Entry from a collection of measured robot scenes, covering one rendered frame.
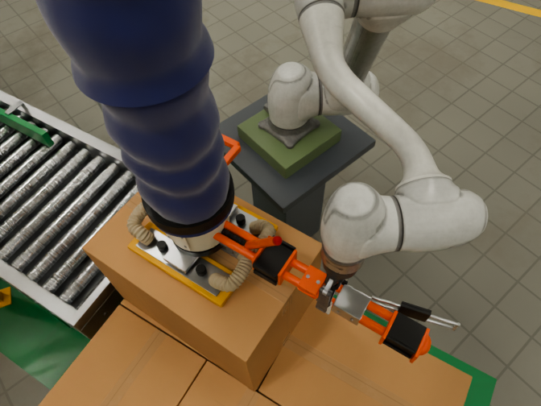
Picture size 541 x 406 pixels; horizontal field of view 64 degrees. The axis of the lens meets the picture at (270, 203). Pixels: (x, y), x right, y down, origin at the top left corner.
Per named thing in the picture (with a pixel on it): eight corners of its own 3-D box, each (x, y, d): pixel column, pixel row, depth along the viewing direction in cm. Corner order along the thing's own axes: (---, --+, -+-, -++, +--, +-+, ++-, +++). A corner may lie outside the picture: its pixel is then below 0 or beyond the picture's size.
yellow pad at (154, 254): (128, 249, 126) (122, 241, 122) (150, 224, 131) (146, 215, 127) (221, 308, 116) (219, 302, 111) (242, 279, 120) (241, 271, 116)
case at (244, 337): (122, 297, 161) (80, 247, 128) (190, 220, 179) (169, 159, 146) (254, 392, 142) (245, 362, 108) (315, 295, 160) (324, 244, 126)
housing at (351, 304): (330, 312, 104) (332, 305, 100) (343, 289, 107) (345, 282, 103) (356, 327, 102) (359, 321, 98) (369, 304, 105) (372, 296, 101)
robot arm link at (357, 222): (322, 270, 80) (393, 265, 80) (330, 228, 67) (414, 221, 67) (315, 220, 86) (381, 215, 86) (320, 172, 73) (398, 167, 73)
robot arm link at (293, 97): (266, 101, 170) (265, 55, 152) (312, 98, 171) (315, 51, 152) (269, 131, 161) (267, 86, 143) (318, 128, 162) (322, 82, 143)
